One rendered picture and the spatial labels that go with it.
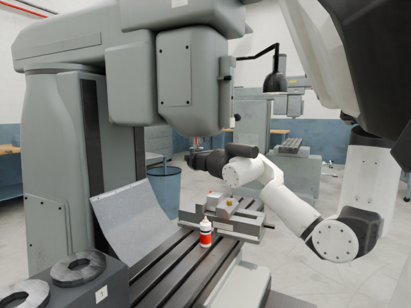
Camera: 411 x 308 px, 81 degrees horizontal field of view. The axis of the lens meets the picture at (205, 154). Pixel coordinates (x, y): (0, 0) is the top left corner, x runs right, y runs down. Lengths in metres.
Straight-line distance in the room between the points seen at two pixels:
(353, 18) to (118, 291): 0.52
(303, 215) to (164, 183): 2.54
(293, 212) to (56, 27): 1.03
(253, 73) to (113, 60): 6.86
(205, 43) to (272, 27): 7.04
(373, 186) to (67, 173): 0.91
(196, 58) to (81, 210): 0.68
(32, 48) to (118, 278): 1.01
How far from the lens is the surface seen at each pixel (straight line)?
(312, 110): 7.22
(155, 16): 0.79
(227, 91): 0.74
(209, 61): 0.72
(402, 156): 0.23
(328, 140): 7.23
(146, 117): 0.78
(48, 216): 1.15
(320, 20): 0.27
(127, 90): 0.83
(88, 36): 0.99
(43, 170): 1.13
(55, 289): 0.51
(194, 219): 1.01
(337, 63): 0.26
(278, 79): 0.74
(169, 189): 3.05
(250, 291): 0.92
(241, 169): 0.60
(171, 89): 0.74
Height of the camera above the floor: 1.39
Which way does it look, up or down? 10 degrees down
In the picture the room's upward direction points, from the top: straight up
